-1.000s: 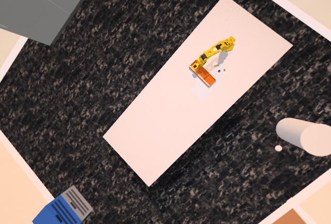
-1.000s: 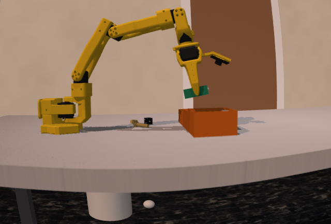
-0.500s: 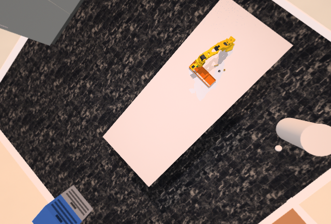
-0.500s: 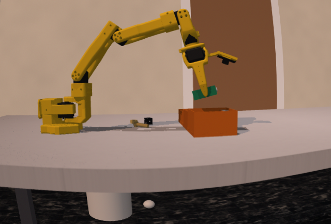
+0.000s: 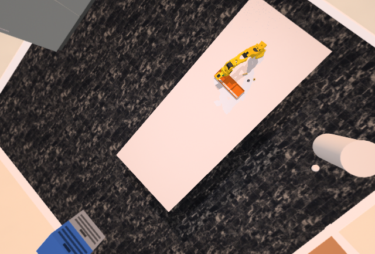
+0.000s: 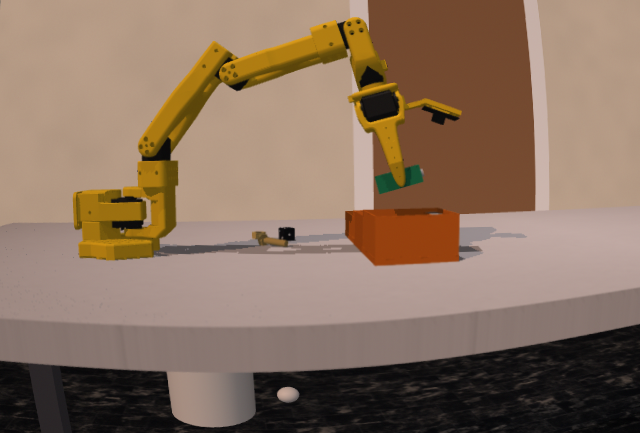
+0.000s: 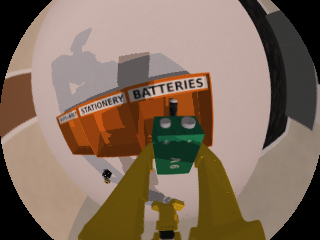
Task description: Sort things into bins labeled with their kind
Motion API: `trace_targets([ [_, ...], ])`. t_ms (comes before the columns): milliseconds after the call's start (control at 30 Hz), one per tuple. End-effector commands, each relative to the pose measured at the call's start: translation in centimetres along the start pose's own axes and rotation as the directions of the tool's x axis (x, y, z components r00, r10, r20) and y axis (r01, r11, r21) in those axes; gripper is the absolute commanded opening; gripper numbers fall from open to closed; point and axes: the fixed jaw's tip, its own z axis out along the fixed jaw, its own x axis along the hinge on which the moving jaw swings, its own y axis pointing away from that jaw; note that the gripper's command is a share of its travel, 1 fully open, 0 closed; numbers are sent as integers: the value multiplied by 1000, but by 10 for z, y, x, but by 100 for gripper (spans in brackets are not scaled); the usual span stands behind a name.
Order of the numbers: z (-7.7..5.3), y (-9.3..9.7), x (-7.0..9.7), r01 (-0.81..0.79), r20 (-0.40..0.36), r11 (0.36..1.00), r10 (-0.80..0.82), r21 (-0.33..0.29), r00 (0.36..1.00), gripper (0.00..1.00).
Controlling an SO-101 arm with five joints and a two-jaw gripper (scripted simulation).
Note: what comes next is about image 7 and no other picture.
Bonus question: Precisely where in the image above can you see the orange labelled storage bins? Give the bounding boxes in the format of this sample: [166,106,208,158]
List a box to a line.
[56,72,213,158]

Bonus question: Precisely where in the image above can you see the black die with white pips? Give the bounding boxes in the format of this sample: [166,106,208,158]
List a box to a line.
[102,169,112,179]

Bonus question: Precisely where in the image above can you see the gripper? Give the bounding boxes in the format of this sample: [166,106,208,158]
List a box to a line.
[78,142,266,240]

